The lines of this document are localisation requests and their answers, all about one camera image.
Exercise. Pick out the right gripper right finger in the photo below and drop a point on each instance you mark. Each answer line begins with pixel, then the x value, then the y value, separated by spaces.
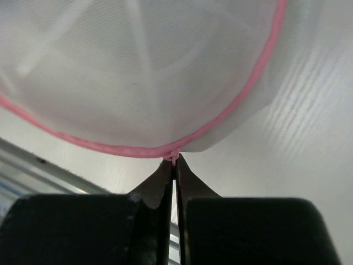
pixel 223 230

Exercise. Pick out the pink-trimmed mesh laundry bag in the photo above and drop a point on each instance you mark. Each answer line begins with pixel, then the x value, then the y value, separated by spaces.
pixel 147 79

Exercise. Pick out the aluminium front rail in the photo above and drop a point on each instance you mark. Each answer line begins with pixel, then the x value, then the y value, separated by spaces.
pixel 23 173

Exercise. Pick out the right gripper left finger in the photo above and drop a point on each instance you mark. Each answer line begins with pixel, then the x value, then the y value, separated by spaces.
pixel 132 228

